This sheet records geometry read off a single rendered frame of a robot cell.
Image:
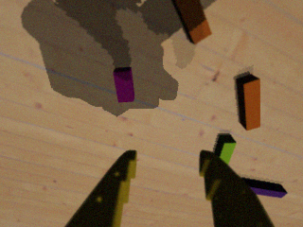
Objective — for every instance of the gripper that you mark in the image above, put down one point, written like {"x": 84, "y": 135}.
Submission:
{"x": 234, "y": 203}

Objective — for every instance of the dark purple rod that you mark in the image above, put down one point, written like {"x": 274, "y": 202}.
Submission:
{"x": 266, "y": 189}

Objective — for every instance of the magenta rod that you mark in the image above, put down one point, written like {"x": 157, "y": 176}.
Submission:
{"x": 124, "y": 84}

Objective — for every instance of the lime green rod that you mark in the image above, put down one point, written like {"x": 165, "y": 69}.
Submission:
{"x": 225, "y": 147}

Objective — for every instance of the orange block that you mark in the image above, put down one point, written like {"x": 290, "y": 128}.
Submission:
{"x": 248, "y": 89}
{"x": 193, "y": 19}

